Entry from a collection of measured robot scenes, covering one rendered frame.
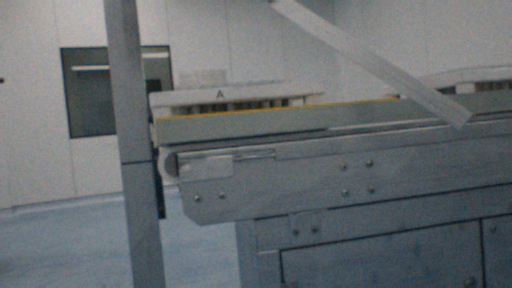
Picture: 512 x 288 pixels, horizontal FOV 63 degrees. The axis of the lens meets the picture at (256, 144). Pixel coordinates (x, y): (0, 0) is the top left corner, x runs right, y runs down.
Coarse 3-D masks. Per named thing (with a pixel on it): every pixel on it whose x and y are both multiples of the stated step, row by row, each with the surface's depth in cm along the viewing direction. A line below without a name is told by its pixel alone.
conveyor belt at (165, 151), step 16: (336, 128) 64; (352, 128) 61; (368, 128) 61; (384, 128) 62; (400, 128) 62; (176, 144) 60; (192, 144) 56; (208, 144) 56; (224, 144) 57; (240, 144) 57; (160, 160) 55
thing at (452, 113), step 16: (272, 0) 58; (288, 0) 57; (288, 16) 57; (304, 16) 56; (320, 32) 55; (336, 32) 55; (336, 48) 55; (352, 48) 54; (368, 48) 53; (368, 64) 53; (384, 64) 53; (384, 80) 53; (400, 80) 52; (416, 80) 51; (416, 96) 51; (432, 96) 51; (432, 112) 51; (448, 112) 50; (464, 112) 49
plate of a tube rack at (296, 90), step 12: (276, 84) 58; (288, 84) 59; (300, 84) 59; (312, 84) 59; (324, 84) 60; (156, 96) 55; (168, 96) 55; (180, 96) 55; (192, 96) 56; (204, 96) 56; (216, 96) 56; (228, 96) 57; (240, 96) 57; (252, 96) 58; (264, 96) 58; (276, 96) 58; (288, 96) 59; (300, 96) 60
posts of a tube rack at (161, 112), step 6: (306, 96) 60; (312, 96) 60; (318, 96) 60; (306, 102) 60; (312, 102) 60; (318, 102) 60; (156, 108) 55; (162, 108) 55; (168, 108) 55; (156, 114) 55; (162, 114) 55; (168, 114) 55
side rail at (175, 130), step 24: (456, 96) 62; (480, 96) 63; (504, 96) 64; (168, 120) 53; (192, 120) 54; (216, 120) 55; (240, 120) 55; (264, 120) 56; (288, 120) 57; (312, 120) 57; (336, 120) 58; (360, 120) 59; (384, 120) 60
